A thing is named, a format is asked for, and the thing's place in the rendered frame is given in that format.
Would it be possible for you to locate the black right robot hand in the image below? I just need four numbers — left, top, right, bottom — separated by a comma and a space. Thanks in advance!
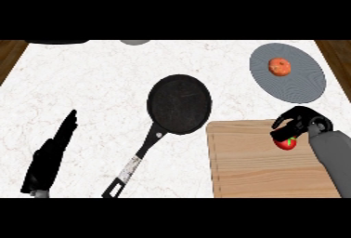
268, 105, 334, 144

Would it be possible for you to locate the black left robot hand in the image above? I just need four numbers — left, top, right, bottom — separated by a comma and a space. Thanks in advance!
19, 109, 79, 195

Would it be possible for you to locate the wooden cutting board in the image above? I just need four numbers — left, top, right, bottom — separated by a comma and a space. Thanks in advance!
204, 118, 342, 199

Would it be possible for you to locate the black frying pan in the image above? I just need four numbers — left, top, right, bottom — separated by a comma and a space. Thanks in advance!
100, 73, 213, 199

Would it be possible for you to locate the grey round plate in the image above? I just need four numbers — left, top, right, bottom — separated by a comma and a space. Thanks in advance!
247, 42, 327, 104

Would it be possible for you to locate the orange round fruit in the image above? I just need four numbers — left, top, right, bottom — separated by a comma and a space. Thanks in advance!
266, 57, 293, 77

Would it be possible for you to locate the black flat object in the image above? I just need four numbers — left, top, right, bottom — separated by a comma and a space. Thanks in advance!
23, 39, 89, 46

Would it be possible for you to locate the grey round object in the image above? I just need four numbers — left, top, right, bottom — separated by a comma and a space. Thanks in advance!
119, 39, 151, 46

